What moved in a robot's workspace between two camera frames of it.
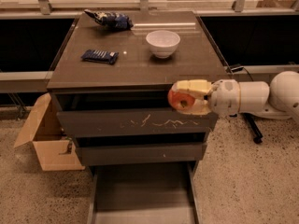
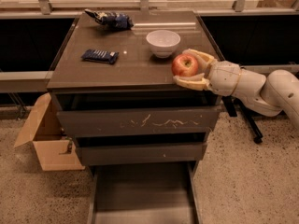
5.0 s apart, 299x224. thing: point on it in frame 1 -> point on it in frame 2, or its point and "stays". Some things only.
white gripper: [224, 97] -> [224, 77]
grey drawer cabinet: [119, 116] stays
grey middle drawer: [140, 149] stays
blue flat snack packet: [100, 56] stays
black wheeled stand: [259, 137] stays
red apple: [180, 101] -> [184, 64]
